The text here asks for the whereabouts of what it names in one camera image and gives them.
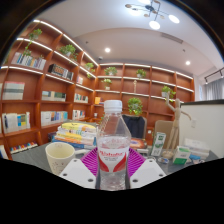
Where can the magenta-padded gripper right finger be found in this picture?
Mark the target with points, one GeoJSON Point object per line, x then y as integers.
{"type": "Point", "coordinates": [149, 171]}

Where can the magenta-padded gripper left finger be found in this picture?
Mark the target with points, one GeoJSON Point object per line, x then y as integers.
{"type": "Point", "coordinates": [77, 173]}

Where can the clear plastic water bottle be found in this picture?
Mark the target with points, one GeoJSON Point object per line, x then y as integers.
{"type": "Point", "coordinates": [113, 146]}

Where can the white printed cup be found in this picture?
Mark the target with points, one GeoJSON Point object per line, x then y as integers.
{"type": "Point", "coordinates": [59, 158]}

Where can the tall green-white carton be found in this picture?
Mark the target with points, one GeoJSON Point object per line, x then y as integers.
{"type": "Point", "coordinates": [158, 144]}

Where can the dark book stack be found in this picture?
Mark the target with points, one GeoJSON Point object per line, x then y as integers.
{"type": "Point", "coordinates": [138, 144]}

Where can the small green-white box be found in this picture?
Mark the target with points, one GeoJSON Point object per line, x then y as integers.
{"type": "Point", "coordinates": [181, 156]}

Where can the colourful book stack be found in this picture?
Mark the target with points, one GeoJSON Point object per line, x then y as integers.
{"type": "Point", "coordinates": [76, 133]}

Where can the tan chair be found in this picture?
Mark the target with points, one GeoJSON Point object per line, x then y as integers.
{"type": "Point", "coordinates": [161, 128]}

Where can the dark office chair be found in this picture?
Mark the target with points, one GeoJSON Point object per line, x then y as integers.
{"type": "Point", "coordinates": [135, 126]}

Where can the white tissue pack stack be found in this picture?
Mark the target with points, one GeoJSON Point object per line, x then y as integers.
{"type": "Point", "coordinates": [198, 146]}

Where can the wooden shelf unit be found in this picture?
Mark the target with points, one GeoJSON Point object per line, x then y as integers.
{"type": "Point", "coordinates": [63, 86]}

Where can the grey curtain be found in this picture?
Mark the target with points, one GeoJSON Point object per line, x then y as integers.
{"type": "Point", "coordinates": [215, 89]}

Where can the round recessed ceiling light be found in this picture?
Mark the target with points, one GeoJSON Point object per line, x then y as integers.
{"type": "Point", "coordinates": [188, 62]}
{"type": "Point", "coordinates": [107, 50]}

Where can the branched ceiling lamp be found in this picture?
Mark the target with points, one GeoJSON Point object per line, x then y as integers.
{"type": "Point", "coordinates": [151, 11]}

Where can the white wall switch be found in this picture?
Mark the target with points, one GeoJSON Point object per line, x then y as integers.
{"type": "Point", "coordinates": [193, 123]}

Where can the black track light rail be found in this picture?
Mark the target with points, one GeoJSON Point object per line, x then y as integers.
{"type": "Point", "coordinates": [213, 74]}

